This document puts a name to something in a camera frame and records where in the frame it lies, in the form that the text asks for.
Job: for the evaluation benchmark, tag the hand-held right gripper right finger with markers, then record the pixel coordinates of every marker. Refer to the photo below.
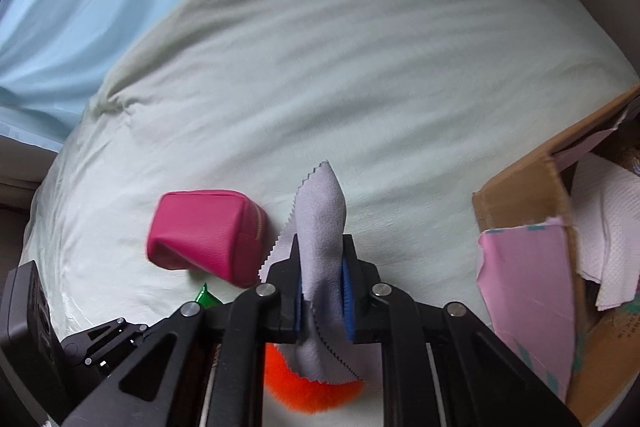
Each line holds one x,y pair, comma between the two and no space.
348,302

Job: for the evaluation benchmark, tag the orange pompom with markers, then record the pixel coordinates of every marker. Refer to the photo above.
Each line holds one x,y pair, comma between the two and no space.
300,392

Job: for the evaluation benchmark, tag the green bed sheet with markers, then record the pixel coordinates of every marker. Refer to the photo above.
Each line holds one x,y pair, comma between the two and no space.
350,57

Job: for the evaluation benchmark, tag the white cloth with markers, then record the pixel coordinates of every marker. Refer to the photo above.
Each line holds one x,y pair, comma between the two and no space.
605,217

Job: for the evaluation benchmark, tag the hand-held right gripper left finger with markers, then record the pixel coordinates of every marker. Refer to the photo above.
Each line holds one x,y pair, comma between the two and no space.
298,302

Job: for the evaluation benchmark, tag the green wet wipes packet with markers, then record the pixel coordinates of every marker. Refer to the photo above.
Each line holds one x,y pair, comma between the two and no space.
206,296

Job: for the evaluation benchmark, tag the grey cleaning cloth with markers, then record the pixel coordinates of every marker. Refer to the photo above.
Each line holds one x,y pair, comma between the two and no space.
325,217

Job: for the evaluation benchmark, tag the pink zip pouch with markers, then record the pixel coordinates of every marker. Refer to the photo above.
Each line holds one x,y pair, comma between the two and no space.
200,232

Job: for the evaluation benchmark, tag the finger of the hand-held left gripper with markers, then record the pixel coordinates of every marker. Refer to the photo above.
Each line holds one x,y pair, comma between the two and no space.
107,339

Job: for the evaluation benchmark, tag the light blue hanging cloth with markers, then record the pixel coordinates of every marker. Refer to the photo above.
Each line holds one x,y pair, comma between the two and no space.
100,7

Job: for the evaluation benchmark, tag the cardboard box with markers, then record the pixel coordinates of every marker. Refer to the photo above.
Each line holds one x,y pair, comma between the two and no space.
525,187

